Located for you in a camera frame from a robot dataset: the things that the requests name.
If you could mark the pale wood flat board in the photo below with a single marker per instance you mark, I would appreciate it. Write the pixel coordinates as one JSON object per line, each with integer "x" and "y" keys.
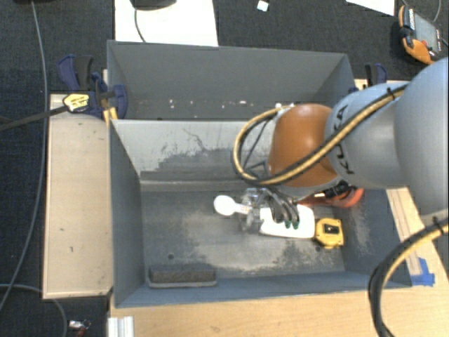
{"x": 77, "y": 202}

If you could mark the yellow tape measure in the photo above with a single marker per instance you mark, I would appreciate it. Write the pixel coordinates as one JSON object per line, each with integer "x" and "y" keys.
{"x": 329, "y": 233}

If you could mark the dark grey flat block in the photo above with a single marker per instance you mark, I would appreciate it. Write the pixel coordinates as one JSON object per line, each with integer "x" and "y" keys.
{"x": 182, "y": 274}

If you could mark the grey metal bin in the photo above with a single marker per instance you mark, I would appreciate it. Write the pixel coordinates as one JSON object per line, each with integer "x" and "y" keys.
{"x": 210, "y": 244}

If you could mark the orange curved object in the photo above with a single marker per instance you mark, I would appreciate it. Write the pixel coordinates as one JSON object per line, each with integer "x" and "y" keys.
{"x": 345, "y": 199}

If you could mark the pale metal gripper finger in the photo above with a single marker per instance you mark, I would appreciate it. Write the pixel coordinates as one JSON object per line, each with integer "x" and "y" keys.
{"x": 249, "y": 223}
{"x": 252, "y": 197}

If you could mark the white light bulb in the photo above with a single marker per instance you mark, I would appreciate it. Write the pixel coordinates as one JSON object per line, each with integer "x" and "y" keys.
{"x": 226, "y": 205}

